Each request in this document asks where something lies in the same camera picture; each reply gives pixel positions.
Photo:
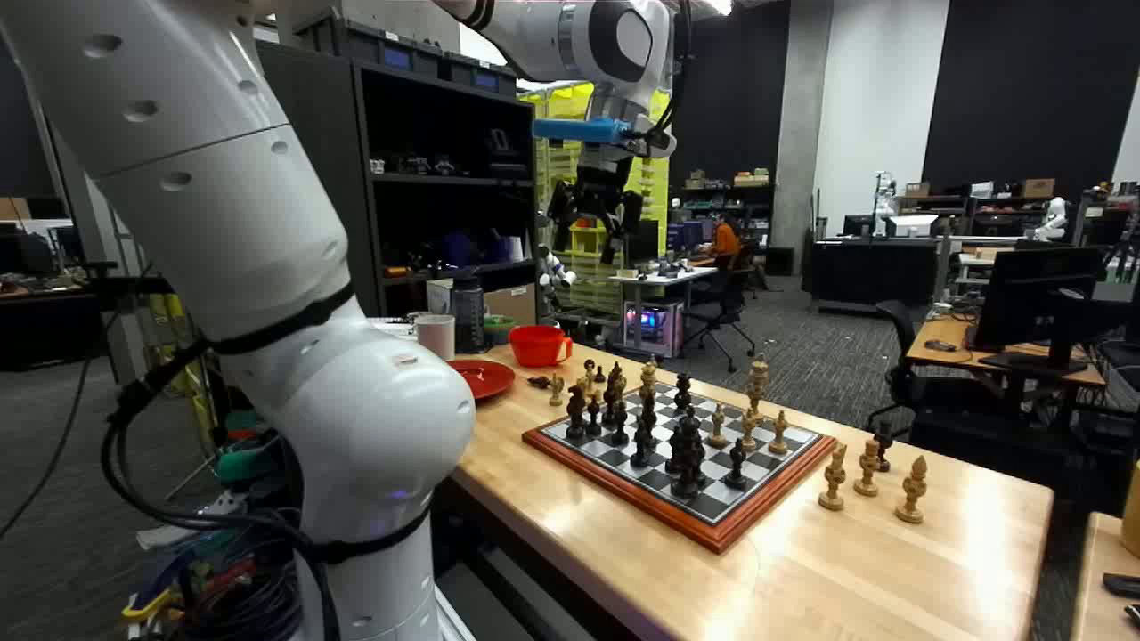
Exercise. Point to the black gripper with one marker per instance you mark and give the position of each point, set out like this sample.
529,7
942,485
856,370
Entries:
605,168

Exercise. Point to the light wooden chess piece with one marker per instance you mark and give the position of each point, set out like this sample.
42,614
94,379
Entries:
866,469
914,488
555,390
758,386
615,370
591,375
718,424
777,433
837,478
647,379
750,428

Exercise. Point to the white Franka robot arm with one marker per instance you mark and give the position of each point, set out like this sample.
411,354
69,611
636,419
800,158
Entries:
236,201

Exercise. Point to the dark wooden chess piece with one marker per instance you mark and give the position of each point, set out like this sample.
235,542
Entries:
739,464
619,414
682,392
647,433
574,414
541,381
685,457
596,414
885,446

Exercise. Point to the wooden framed chessboard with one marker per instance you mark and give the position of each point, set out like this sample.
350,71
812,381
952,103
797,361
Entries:
713,510

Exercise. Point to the small black monitor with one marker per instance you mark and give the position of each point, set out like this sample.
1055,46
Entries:
642,244

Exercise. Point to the yellow shelving cart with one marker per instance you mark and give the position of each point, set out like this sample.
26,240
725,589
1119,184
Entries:
657,190

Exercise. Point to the cluttered white desk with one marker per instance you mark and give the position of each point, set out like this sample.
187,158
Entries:
663,274

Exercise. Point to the purple lit computer case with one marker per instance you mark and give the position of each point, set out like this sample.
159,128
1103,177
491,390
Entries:
651,320

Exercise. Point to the person in orange shirt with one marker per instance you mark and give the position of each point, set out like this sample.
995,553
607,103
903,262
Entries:
725,244

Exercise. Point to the large red plastic mug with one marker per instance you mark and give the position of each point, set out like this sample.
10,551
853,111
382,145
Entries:
541,348

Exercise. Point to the background storage shelf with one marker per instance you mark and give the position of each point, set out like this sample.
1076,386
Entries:
730,197

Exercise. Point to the dark drinking bottle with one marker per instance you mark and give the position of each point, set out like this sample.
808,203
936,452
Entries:
467,312

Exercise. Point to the black office chair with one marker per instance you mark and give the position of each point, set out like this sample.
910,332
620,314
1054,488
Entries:
903,369
720,314

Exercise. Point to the black shelving unit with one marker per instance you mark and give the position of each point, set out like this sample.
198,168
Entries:
441,154

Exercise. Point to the white paper cup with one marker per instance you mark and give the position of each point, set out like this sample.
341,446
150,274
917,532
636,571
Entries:
438,337
441,294

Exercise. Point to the red plastic plate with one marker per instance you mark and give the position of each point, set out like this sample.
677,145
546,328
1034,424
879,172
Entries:
484,379

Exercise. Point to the black low cabinet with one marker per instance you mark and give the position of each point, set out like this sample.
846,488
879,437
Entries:
875,271

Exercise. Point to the wooden office desk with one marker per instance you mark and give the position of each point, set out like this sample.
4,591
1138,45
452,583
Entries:
948,344

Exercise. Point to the white box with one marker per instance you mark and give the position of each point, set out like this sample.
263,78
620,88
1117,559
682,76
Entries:
980,190

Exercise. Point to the green plastic object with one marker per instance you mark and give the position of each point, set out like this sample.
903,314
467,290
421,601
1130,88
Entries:
245,464

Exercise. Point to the yellow metal stand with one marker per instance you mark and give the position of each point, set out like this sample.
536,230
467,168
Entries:
179,358

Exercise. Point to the black computer monitor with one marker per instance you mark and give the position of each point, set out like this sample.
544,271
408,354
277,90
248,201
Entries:
1034,298

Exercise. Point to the brown cardboard box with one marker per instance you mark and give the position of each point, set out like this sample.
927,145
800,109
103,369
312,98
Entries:
1037,185

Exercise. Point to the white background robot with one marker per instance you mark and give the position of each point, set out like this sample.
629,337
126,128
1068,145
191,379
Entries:
1054,218

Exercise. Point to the dark cluttered workbench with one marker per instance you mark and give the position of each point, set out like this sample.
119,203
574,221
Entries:
48,309

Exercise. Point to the black remote control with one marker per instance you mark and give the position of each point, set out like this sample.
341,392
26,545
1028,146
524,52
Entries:
1124,585

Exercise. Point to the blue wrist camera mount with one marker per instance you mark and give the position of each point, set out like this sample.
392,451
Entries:
581,128

